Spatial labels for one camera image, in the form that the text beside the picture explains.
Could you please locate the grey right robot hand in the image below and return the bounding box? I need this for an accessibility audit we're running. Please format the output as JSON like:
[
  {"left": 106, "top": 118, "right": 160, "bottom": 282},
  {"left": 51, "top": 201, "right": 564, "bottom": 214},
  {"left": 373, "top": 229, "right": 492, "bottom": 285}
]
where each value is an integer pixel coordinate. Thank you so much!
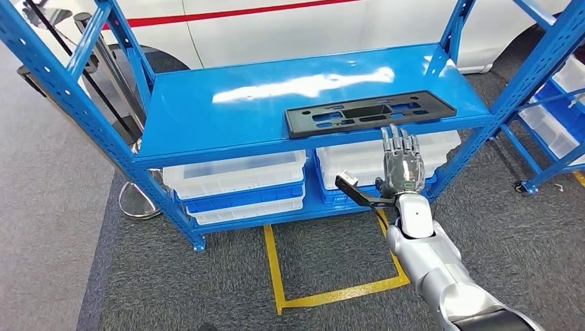
[{"left": 375, "top": 123, "right": 427, "bottom": 198}]

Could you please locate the black plastic panel part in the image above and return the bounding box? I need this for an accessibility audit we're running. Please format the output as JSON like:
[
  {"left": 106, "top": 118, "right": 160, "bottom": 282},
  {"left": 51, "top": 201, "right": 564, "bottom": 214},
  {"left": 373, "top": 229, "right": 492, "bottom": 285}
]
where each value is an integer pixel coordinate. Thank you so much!
[{"left": 284, "top": 90, "right": 457, "bottom": 139}]

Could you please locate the blue wheeled shelf rack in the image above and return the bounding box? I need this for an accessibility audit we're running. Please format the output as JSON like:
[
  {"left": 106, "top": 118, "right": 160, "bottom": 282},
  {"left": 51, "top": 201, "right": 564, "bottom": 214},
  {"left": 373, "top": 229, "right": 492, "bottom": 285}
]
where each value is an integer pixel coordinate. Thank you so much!
[{"left": 500, "top": 54, "right": 585, "bottom": 195}]

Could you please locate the blue metal shelf rack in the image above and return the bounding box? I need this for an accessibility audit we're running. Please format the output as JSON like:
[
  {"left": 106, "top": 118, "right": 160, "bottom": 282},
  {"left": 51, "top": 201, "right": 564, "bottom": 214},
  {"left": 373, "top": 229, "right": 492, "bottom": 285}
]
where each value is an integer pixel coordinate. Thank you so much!
[{"left": 0, "top": 0, "right": 585, "bottom": 254}]

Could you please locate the white plastic bin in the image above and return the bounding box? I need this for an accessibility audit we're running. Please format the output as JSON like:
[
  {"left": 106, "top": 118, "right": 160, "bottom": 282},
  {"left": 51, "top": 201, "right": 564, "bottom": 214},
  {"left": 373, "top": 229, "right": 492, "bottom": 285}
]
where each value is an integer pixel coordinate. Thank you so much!
[
  {"left": 518, "top": 98, "right": 582, "bottom": 159},
  {"left": 185, "top": 196, "right": 305, "bottom": 226},
  {"left": 319, "top": 155, "right": 451, "bottom": 190}
]

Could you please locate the yellow floor tape square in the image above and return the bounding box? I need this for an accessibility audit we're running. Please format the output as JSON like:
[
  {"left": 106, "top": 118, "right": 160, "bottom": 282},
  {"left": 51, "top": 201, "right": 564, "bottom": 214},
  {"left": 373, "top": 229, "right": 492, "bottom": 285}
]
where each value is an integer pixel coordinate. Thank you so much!
[{"left": 264, "top": 208, "right": 411, "bottom": 316}]

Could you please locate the white car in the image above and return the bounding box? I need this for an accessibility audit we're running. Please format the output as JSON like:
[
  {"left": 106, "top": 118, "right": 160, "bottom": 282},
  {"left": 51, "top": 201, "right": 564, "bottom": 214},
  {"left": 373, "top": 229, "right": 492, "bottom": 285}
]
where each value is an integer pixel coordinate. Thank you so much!
[{"left": 13, "top": 0, "right": 572, "bottom": 77}]

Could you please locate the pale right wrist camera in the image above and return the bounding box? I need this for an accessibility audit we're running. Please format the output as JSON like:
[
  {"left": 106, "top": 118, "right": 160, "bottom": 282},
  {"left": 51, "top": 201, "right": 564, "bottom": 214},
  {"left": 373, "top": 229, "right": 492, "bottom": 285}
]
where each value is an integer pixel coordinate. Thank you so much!
[{"left": 335, "top": 170, "right": 396, "bottom": 209}]

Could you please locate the black stanchion post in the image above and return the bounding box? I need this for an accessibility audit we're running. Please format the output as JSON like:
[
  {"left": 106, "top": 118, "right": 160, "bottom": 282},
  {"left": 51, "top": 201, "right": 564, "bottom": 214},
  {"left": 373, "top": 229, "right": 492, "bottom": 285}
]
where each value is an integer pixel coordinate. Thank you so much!
[{"left": 23, "top": 0, "right": 143, "bottom": 146}]

